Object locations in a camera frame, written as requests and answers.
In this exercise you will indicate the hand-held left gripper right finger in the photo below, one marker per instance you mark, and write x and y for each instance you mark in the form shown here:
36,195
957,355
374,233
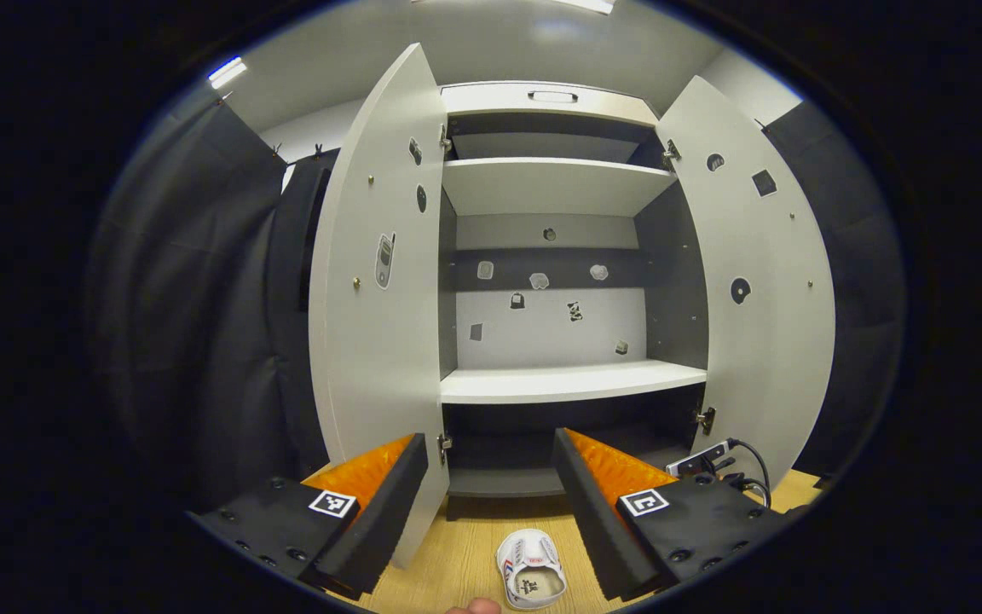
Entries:
589,512

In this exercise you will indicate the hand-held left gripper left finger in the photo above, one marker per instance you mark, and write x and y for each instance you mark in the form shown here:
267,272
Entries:
389,512

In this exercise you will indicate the white canvas shoe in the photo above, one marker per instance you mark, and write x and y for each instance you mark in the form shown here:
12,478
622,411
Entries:
529,567

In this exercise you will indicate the white cabinet door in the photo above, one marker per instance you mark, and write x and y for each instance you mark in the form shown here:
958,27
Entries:
764,341
372,358

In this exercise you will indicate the white grey shoe cabinet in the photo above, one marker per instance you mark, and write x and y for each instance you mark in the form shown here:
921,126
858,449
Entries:
551,183

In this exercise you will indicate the black backdrop cloth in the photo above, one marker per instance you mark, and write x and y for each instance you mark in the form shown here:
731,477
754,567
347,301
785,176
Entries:
193,324

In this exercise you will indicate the ceiling light panel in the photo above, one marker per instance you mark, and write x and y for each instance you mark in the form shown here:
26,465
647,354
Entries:
227,72
585,4

